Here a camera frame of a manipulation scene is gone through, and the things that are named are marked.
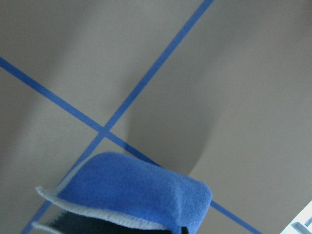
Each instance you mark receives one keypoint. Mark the blue microfibre towel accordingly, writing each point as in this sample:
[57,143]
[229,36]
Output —
[112,193]

